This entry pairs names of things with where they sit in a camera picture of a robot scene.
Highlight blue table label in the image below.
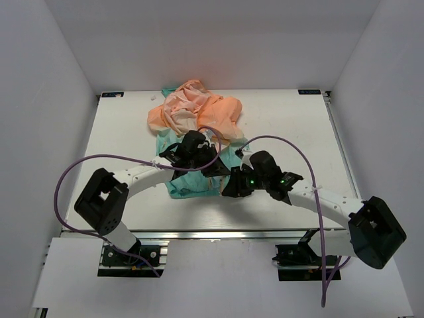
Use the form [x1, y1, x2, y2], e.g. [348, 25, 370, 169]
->
[297, 89, 321, 95]
[101, 91, 124, 98]

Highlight left blue table label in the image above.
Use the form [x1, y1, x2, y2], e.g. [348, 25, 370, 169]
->
[101, 91, 124, 98]

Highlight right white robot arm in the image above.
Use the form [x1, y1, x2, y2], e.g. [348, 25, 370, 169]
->
[221, 150, 407, 269]

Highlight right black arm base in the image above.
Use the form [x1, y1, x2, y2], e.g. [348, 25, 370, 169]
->
[272, 229, 322, 282]

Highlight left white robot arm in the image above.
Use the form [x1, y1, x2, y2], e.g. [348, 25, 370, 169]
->
[74, 130, 231, 264]

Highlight orange and teal jacket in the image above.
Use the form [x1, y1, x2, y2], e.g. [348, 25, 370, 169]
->
[147, 79, 246, 199]

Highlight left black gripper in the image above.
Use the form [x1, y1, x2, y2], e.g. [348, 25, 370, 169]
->
[189, 144, 231, 178]

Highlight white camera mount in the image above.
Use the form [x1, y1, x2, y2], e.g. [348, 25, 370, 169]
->
[201, 129, 217, 146]
[235, 148, 253, 168]

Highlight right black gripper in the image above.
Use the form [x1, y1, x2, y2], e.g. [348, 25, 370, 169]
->
[222, 165, 269, 198]

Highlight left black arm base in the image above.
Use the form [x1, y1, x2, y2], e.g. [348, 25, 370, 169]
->
[97, 243, 168, 278]

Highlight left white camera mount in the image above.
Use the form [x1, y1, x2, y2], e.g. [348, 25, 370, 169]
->
[201, 129, 217, 146]

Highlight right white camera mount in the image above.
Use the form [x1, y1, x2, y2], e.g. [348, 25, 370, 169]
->
[235, 148, 253, 168]

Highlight right blue table label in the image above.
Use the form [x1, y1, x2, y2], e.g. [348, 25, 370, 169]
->
[297, 89, 321, 95]

